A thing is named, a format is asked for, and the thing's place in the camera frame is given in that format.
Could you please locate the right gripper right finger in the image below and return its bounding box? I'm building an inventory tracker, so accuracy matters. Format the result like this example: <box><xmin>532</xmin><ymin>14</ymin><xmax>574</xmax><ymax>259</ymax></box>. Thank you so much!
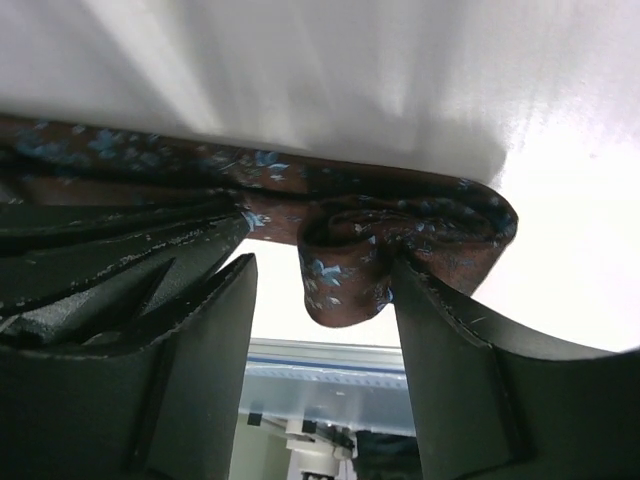
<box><xmin>392</xmin><ymin>260</ymin><xmax>639</xmax><ymax>479</ymax></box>

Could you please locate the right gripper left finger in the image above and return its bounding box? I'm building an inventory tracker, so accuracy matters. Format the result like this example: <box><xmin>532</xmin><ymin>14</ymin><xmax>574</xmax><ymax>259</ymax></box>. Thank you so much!
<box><xmin>1</xmin><ymin>254</ymin><xmax>258</xmax><ymax>479</ymax></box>

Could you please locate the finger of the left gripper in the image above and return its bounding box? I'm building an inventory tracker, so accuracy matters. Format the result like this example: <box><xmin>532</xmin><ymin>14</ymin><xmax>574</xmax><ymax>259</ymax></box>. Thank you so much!
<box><xmin>1</xmin><ymin>199</ymin><xmax>249</xmax><ymax>345</ymax></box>

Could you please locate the brown floral tie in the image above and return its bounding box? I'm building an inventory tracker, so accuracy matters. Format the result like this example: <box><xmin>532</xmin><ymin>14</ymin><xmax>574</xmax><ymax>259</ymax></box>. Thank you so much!
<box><xmin>1</xmin><ymin>115</ymin><xmax>518</xmax><ymax>327</ymax></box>

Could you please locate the aluminium mounting rail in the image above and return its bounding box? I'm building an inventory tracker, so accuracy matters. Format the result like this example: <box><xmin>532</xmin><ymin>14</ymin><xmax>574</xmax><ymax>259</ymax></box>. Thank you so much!
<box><xmin>239</xmin><ymin>339</ymin><xmax>415</xmax><ymax>436</ymax></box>

